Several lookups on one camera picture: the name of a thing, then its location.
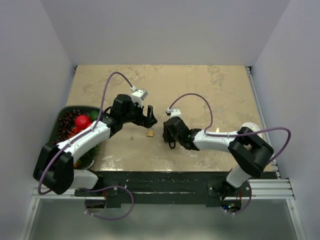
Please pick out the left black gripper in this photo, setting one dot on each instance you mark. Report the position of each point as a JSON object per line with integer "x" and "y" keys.
{"x": 147, "y": 121}

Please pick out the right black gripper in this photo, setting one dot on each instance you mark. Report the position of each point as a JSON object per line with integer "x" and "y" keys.
{"x": 166, "y": 131}

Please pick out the black padlock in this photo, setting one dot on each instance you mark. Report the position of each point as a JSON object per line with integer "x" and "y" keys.
{"x": 171, "y": 142}

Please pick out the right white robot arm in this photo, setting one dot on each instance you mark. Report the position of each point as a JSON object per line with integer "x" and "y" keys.
{"x": 249, "y": 150}

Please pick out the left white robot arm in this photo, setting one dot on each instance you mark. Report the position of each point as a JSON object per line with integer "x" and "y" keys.
{"x": 55, "y": 165}

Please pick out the brass padlock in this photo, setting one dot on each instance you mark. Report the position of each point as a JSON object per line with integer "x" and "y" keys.
{"x": 150, "y": 132}

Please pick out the green toy lime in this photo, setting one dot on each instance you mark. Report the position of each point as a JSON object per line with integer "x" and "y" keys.
{"x": 94, "y": 115}

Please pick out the red toy apple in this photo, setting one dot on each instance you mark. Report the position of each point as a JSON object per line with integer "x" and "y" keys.
{"x": 82, "y": 122}

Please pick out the dark red grape bunch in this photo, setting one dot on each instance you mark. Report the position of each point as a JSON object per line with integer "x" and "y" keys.
{"x": 67, "y": 127}

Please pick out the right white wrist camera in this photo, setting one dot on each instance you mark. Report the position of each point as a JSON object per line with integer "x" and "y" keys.
{"x": 173, "y": 112}

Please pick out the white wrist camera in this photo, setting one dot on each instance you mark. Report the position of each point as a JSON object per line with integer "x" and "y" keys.
{"x": 138, "y": 96}
{"x": 173, "y": 112}

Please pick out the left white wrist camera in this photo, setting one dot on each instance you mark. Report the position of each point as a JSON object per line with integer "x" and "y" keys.
{"x": 138, "y": 96}

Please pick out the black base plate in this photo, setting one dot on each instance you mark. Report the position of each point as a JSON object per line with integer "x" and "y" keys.
{"x": 207, "y": 188}

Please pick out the aluminium frame rail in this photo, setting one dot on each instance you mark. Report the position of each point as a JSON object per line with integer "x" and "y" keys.
{"x": 261, "y": 189}

